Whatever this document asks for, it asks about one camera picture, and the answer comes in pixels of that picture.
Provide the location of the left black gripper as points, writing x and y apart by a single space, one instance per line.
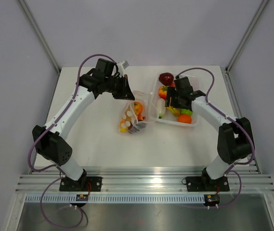
125 93

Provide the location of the orange persimmon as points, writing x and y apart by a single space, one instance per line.
138 107

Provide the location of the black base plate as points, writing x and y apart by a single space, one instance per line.
198 185
84 184

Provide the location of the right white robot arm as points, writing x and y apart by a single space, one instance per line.
235 141

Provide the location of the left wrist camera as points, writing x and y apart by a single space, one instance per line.
122 66

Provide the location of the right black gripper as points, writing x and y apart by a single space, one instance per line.
172 91

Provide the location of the clear polka dot zip bag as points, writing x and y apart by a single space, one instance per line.
149 111

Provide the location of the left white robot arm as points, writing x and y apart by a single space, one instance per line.
50 139

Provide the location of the white perforated plastic basket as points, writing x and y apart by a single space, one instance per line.
168 117

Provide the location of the white radish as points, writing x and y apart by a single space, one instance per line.
161 109

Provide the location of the yellow orange mango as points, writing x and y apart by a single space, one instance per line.
125 123

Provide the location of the dark red apple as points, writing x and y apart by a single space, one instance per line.
166 79

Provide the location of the dark purple fig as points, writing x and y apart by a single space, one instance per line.
135 128

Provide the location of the yellow banana bunch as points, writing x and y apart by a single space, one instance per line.
176 112

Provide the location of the white slotted cable duct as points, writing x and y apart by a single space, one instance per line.
118 198

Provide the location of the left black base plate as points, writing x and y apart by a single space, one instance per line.
84 184

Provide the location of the aluminium rail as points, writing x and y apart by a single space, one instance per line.
149 180

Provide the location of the orange tangerine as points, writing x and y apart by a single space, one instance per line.
184 118

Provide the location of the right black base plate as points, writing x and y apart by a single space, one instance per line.
198 185

